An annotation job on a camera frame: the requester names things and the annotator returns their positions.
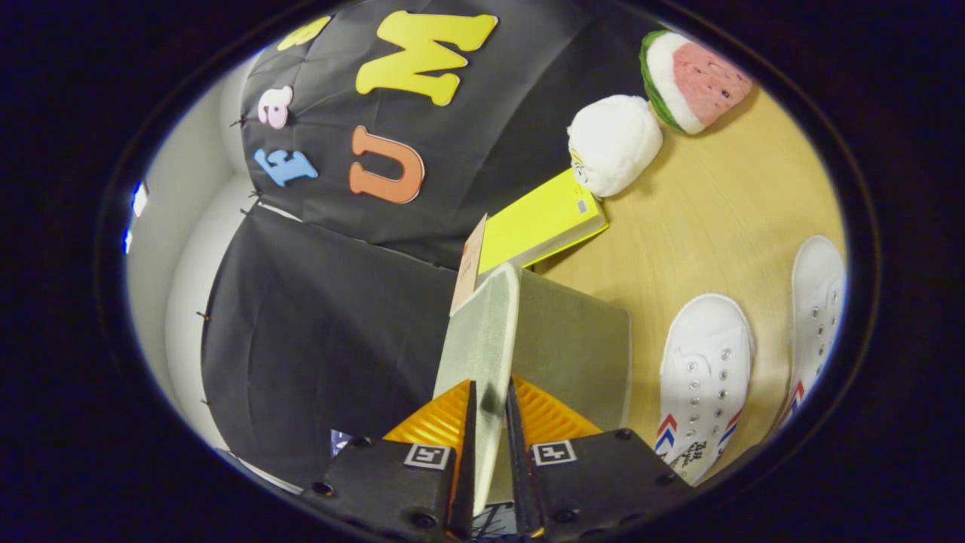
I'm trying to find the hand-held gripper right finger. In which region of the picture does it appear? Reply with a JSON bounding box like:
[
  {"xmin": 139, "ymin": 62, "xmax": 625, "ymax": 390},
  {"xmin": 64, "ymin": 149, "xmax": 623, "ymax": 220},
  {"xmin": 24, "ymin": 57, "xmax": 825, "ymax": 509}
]
[{"xmin": 504, "ymin": 377, "xmax": 694, "ymax": 540}]

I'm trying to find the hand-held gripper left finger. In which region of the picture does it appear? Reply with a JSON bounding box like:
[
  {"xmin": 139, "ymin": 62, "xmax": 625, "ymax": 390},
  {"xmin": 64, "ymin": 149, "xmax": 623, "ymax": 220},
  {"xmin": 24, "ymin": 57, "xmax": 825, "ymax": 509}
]
[{"xmin": 298, "ymin": 379, "xmax": 477, "ymax": 542}]

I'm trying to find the white plush toy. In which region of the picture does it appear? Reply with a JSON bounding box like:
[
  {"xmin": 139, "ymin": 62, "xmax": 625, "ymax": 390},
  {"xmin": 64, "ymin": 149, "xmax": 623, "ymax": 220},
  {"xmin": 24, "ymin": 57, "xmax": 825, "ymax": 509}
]
[{"xmin": 567, "ymin": 94, "xmax": 664, "ymax": 198}]

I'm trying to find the beige book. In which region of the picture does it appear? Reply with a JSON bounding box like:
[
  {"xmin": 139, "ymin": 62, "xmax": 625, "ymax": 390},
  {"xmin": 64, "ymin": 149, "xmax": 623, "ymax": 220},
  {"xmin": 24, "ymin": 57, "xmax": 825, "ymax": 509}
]
[{"xmin": 450, "ymin": 213, "xmax": 489, "ymax": 318}]

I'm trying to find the white canvas shoe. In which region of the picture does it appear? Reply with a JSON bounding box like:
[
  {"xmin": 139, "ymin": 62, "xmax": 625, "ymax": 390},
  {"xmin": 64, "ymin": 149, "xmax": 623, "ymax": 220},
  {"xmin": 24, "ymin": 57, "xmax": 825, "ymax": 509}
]
[
  {"xmin": 777, "ymin": 235, "xmax": 847, "ymax": 432},
  {"xmin": 654, "ymin": 293, "xmax": 755, "ymax": 486}
]

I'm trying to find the watermelon slice plush toy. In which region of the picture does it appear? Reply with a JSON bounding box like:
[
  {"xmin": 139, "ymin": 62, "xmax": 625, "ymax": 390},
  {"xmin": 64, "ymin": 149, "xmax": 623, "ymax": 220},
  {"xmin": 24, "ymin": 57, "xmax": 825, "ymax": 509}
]
[{"xmin": 639, "ymin": 30, "xmax": 755, "ymax": 137}]

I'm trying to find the grey-green fabric storage box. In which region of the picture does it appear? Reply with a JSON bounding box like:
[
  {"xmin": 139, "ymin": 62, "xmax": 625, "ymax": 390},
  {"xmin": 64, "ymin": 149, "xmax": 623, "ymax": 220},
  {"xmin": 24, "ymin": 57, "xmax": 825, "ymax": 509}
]
[{"xmin": 433, "ymin": 262, "xmax": 633, "ymax": 506}]

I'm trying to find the yellow book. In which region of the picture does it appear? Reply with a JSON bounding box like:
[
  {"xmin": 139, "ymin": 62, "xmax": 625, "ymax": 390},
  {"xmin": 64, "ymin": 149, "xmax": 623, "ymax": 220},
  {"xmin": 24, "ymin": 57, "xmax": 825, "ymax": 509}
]
[{"xmin": 477, "ymin": 167, "xmax": 609, "ymax": 276}]

